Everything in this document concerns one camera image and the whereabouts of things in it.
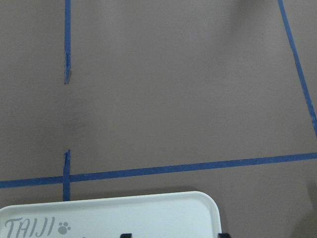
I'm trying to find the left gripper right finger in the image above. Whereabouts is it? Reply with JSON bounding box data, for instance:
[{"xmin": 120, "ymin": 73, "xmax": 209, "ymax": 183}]
[{"xmin": 217, "ymin": 233, "xmax": 229, "ymax": 238}]

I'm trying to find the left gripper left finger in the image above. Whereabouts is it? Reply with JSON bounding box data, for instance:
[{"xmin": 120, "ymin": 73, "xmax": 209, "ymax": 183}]
[{"xmin": 120, "ymin": 233, "xmax": 132, "ymax": 238}]

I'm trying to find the white bear tray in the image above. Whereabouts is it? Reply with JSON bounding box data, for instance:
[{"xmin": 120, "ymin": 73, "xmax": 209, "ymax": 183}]
[{"xmin": 0, "ymin": 191, "xmax": 222, "ymax": 238}]

